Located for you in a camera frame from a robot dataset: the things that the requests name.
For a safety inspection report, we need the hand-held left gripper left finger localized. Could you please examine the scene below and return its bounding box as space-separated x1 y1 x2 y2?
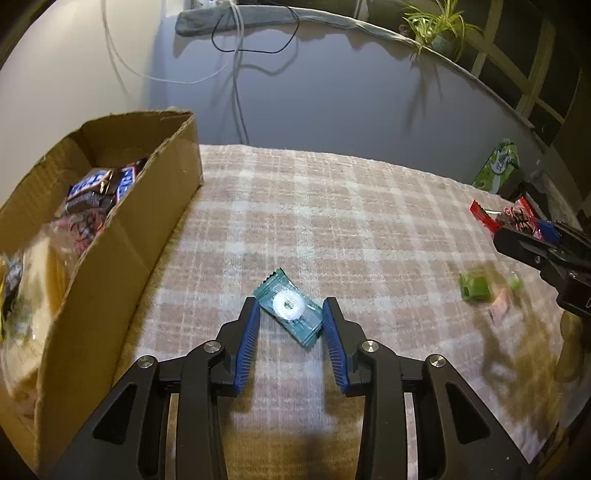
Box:
46 296 262 480

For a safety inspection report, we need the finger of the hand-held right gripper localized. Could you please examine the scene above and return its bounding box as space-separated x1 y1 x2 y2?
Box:
493 228 573 273
536 220 591 259

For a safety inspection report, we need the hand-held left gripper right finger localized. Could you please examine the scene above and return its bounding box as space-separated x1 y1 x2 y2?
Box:
322 296 532 480

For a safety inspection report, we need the red white patterned packet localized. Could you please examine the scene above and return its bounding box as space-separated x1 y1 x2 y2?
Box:
496 196 548 241
46 210 112 254

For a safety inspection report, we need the teal candy packet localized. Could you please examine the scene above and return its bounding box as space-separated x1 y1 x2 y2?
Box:
253 268 323 347

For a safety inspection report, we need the cardboard box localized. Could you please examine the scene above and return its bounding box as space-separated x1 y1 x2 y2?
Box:
0 109 204 472

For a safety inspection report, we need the clear bread packet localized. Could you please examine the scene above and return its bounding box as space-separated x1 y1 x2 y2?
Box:
0 226 75 416

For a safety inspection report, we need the brown chocolate bar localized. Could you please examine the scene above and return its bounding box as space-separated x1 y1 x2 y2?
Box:
111 158 149 204
66 168 114 210

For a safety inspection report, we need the person's right hand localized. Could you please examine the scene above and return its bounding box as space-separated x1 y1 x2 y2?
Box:
556 311 591 381

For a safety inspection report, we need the plain red packet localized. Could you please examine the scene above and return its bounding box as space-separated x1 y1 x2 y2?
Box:
469 200 502 232

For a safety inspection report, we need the green candy packet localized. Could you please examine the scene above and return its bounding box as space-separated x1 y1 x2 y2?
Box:
459 271 491 303

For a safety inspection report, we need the pink candy packet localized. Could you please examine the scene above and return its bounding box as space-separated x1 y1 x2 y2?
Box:
489 290 512 324

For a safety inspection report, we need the green box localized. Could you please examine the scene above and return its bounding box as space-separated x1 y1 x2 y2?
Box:
473 138 522 195

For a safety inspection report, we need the pink checkered blanket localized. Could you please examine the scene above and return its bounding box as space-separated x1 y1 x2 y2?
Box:
111 144 591 480

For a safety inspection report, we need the potted spider plant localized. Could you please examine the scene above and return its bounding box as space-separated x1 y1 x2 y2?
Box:
402 0 483 63

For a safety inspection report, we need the dark snack packet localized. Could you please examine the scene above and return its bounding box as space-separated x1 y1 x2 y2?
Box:
0 258 24 333

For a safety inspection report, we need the grey cloth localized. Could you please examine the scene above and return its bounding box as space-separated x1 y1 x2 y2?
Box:
175 4 421 47

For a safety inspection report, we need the window frame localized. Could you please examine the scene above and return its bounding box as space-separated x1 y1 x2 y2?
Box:
462 0 587 134

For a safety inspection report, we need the white cable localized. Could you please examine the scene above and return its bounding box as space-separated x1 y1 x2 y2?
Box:
102 0 250 145

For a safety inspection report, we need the black cable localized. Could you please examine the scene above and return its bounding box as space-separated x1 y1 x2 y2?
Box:
211 0 300 55

